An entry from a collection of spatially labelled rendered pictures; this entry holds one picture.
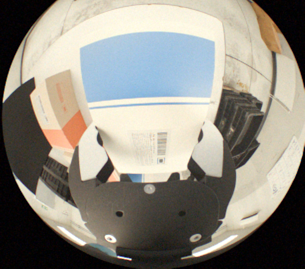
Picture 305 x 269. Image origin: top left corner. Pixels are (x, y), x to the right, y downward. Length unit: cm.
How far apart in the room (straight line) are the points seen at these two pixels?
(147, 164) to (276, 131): 258
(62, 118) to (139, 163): 16
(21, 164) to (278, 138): 297
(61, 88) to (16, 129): 26
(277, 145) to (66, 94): 279
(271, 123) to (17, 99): 302
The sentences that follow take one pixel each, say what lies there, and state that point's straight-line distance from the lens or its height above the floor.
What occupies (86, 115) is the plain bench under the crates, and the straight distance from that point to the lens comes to 24.
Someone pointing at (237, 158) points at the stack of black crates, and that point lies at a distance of 124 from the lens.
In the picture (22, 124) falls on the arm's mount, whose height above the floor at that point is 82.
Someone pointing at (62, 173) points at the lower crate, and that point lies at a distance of 68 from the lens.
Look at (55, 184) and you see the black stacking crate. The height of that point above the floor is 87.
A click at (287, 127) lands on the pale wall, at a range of 253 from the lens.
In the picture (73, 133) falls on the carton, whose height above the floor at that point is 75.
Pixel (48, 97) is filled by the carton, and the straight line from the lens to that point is 19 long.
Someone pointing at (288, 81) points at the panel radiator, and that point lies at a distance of 244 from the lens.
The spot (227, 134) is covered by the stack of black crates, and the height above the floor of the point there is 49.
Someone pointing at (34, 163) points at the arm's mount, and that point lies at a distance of 43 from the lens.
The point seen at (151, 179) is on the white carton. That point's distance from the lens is 34.
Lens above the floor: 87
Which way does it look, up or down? 58 degrees down
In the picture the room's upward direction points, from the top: 175 degrees clockwise
